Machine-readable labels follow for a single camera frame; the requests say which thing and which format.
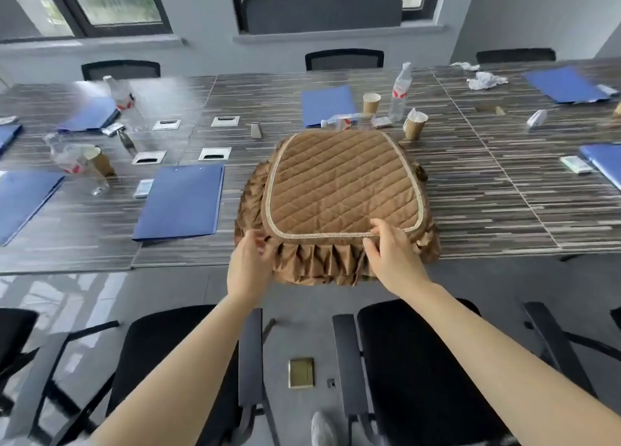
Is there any person's left hand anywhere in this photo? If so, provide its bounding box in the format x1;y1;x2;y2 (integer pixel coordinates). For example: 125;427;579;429
226;229;280;311

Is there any person's right hand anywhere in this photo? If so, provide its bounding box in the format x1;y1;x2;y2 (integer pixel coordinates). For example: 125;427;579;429
362;217;433;299

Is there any person's right forearm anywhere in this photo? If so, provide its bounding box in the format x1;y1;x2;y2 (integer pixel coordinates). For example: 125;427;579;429
395;281;621;446

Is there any person's left forearm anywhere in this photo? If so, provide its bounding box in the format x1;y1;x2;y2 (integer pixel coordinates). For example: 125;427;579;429
89;293;267;446

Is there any person's white shoe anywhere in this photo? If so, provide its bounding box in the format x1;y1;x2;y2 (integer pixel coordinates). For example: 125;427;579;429
310;410;339;446

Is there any blue folder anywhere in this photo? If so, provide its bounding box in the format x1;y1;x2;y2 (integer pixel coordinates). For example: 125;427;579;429
57;96;121;134
0;170;66;247
0;124;23;159
301;85;358;129
523;66;612;105
131;164;226;242
578;143;621;192

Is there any striped wooden table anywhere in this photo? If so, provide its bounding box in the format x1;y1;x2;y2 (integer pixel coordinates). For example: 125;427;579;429
0;57;621;275

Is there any brown paper cup with tissue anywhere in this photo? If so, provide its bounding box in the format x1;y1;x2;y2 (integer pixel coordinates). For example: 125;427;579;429
402;107;430;141

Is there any clear plastic water bottle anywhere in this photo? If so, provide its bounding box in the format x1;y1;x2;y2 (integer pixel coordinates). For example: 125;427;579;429
102;75;147;132
43;132;111;197
387;62;414;123
320;112;373;132

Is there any large crumpled white tissue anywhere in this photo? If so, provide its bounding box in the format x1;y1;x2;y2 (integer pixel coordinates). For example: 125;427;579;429
466;70;509;92

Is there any dark grey panel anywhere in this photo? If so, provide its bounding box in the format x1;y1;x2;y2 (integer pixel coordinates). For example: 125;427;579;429
241;0;404;36

